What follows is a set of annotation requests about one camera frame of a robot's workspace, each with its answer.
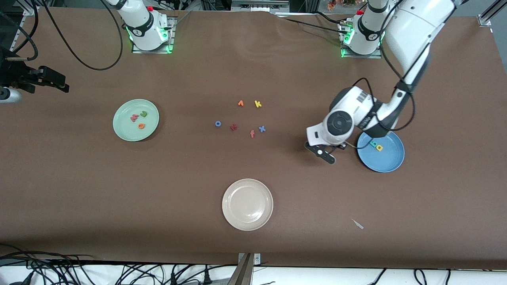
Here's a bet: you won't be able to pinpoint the blue plate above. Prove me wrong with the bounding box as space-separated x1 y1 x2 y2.
357 130 405 173

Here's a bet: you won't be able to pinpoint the aluminium corner bracket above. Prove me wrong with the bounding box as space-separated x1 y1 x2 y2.
477 0 507 27

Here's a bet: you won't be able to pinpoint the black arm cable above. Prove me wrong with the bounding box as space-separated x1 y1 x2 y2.
345 0 416 150
42 0 124 72

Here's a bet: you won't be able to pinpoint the metal rack unit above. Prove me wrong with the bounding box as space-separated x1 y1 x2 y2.
231 0 290 12

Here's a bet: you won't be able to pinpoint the green plate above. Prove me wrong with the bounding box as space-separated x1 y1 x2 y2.
113 99 160 142

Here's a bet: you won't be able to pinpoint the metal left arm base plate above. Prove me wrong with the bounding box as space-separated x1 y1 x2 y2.
339 22 383 60

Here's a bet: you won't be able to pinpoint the beige plate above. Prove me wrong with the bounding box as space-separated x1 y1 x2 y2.
222 179 274 231

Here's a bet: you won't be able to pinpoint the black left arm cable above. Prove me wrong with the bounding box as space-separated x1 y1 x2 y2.
345 0 416 150

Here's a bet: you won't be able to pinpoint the metal camera pole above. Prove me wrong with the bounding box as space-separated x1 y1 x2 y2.
227 253 255 285

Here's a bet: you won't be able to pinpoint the aluminium frame profile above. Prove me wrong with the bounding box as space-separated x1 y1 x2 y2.
7 0 41 57

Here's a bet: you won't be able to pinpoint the orange flowers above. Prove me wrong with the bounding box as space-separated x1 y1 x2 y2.
327 0 357 11

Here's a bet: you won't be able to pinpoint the black looped cable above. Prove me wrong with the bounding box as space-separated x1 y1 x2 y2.
0 0 39 63

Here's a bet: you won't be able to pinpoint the black cable across table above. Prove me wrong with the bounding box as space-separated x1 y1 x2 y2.
277 15 349 34

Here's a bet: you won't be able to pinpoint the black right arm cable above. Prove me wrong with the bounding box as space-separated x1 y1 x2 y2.
42 0 124 72

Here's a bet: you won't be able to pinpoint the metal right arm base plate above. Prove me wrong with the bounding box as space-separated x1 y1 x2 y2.
132 16 175 55

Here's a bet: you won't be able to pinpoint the brown paper table cover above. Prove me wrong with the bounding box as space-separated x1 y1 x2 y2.
0 6 507 270

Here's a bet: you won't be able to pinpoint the black tangled floor cable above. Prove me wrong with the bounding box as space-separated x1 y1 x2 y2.
0 243 95 285

